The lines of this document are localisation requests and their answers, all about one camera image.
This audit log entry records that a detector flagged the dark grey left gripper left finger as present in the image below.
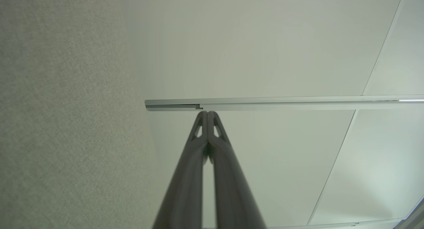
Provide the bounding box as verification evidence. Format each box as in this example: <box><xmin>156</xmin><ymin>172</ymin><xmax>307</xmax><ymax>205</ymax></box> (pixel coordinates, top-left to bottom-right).
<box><xmin>152</xmin><ymin>111</ymin><xmax>208</xmax><ymax>229</ymax></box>

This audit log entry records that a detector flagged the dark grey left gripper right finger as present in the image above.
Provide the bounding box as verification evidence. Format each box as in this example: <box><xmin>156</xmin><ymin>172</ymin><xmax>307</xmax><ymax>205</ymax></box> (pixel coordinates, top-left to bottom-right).
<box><xmin>208</xmin><ymin>111</ymin><xmax>267</xmax><ymax>229</ymax></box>

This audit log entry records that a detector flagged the silver aluminium rail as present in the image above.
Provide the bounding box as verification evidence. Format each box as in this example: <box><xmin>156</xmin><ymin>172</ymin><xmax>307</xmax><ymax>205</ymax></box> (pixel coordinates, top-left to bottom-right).
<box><xmin>145</xmin><ymin>95</ymin><xmax>424</xmax><ymax>112</ymax></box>

